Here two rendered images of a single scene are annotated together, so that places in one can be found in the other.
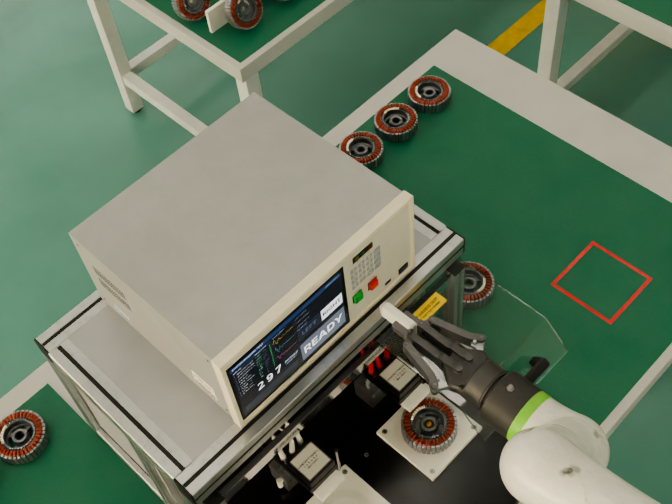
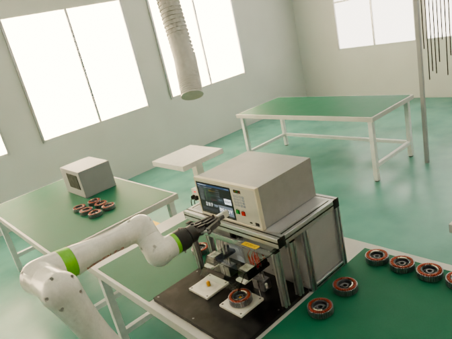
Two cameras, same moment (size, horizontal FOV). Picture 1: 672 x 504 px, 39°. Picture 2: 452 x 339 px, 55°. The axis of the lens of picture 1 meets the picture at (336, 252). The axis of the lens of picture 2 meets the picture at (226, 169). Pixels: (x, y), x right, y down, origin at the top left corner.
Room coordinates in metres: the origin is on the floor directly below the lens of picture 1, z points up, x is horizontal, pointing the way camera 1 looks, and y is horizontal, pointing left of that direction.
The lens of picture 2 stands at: (0.95, -1.86, 2.02)
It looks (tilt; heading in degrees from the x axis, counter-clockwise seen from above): 19 degrees down; 92
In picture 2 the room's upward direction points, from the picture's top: 13 degrees counter-clockwise
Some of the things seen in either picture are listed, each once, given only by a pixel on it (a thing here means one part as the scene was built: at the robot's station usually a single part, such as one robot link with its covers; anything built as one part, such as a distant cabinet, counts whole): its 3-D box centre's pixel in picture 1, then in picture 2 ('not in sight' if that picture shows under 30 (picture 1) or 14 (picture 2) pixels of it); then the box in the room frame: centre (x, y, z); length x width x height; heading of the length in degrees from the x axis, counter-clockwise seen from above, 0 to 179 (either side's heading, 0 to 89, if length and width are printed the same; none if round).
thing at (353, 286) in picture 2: not in sight; (345, 286); (1.31, -0.17, 0.77); 0.11 x 0.11 x 0.04
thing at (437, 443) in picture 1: (429, 425); (240, 297); (0.83, -0.14, 0.80); 0.11 x 0.11 x 0.04
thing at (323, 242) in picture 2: not in sight; (324, 247); (1.27, -0.04, 0.91); 0.28 x 0.03 x 0.32; 40
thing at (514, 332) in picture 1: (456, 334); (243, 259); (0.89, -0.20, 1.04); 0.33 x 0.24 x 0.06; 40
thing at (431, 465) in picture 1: (429, 430); (241, 302); (0.83, -0.14, 0.78); 0.15 x 0.15 x 0.01; 40
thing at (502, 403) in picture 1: (509, 404); (181, 240); (0.65, -0.23, 1.20); 0.09 x 0.06 x 0.12; 129
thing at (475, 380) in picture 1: (472, 375); (195, 231); (0.71, -0.19, 1.21); 0.09 x 0.08 x 0.07; 39
